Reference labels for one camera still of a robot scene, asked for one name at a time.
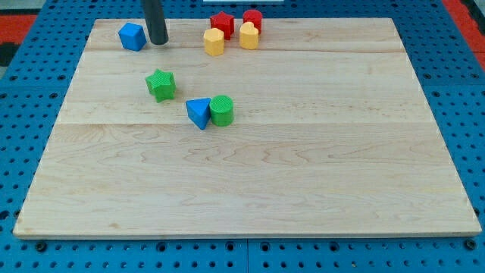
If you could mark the yellow hexagon block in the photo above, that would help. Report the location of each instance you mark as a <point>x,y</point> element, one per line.
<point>214,41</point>

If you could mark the yellow heart block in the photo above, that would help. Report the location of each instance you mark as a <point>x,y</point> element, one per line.
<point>248,36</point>

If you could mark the green cylinder block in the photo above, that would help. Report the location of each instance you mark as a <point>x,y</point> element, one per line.
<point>221,109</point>

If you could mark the blue triangle block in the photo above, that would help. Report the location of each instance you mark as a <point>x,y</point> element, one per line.
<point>198,111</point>

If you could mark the light wooden board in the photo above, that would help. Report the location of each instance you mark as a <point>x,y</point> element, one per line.
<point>332,137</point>

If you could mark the green star block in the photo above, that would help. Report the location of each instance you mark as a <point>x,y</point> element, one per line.
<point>161,85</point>

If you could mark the red star block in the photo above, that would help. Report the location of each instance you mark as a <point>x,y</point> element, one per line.
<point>224,22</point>

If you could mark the red cylinder block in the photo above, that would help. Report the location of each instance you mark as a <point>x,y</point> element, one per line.
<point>254,16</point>

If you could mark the blue cube block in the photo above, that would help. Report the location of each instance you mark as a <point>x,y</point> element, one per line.
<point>132,36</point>

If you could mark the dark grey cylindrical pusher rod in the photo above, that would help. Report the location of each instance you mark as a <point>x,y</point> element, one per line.
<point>155,21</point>

